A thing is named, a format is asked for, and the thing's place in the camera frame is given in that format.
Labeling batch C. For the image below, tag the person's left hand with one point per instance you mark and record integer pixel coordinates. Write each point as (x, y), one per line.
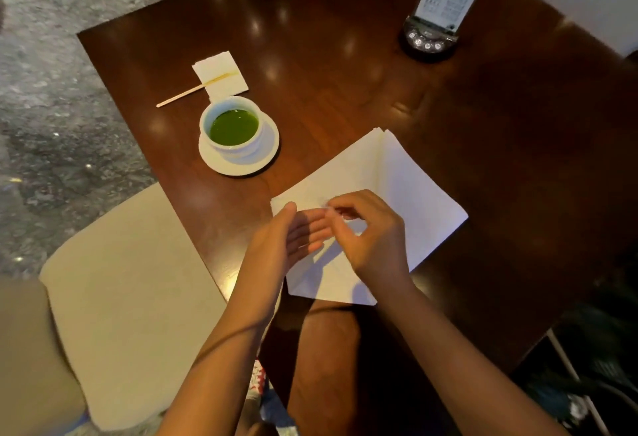
(271, 251)

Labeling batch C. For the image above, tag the person's right hand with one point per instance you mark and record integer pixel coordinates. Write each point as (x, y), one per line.
(376, 246)

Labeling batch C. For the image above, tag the person's right thumb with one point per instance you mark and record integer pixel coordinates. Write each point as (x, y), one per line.
(339, 231)

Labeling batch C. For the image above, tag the person's left thumb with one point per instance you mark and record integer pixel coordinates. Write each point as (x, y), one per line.
(288, 216)

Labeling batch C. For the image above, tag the person's left middle finger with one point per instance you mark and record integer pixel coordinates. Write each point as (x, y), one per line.
(311, 232)

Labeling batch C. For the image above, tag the person's right middle finger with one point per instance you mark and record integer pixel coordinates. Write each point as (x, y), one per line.
(351, 212)

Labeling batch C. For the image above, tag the large white paper napkin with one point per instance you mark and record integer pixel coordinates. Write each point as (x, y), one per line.
(398, 186)

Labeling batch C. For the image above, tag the person's left forearm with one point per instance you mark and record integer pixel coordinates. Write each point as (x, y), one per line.
(219, 356)

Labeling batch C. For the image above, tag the person's right forearm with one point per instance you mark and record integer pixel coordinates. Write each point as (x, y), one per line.
(458, 366)

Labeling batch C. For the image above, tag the white ceramic saucer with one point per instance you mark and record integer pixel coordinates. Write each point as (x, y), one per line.
(264, 149)

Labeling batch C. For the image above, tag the white ceramic cup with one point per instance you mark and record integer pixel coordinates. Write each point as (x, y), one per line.
(239, 149)

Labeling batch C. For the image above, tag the green matcha tea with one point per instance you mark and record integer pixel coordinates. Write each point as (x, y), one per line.
(233, 127)

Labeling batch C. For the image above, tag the person's bare leg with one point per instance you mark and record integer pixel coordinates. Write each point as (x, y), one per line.
(329, 366)

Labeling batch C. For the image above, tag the small folded white napkin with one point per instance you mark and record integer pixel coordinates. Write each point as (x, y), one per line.
(223, 79)

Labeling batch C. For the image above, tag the wooden stirring stick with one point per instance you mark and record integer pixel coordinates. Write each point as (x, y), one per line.
(184, 93)

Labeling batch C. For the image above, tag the patterned shorts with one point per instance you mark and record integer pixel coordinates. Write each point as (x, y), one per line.
(261, 396)

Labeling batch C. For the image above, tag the beige chair seat cushion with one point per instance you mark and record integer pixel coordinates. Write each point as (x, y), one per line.
(134, 296)

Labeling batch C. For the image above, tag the white metal chair leg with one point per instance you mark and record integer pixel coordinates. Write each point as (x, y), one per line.
(575, 376)

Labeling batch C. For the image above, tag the dark bag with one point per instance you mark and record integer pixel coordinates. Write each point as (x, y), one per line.
(598, 351)

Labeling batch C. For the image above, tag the beige chair backrest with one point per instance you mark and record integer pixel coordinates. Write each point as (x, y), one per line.
(32, 356)

